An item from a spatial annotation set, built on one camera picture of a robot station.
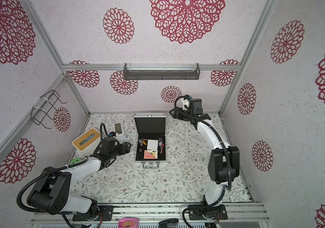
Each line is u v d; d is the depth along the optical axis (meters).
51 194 0.43
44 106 0.78
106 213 0.73
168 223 0.69
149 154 0.94
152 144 0.97
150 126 0.95
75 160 0.88
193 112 0.69
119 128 1.07
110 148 0.73
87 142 0.97
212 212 0.68
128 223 0.67
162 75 0.87
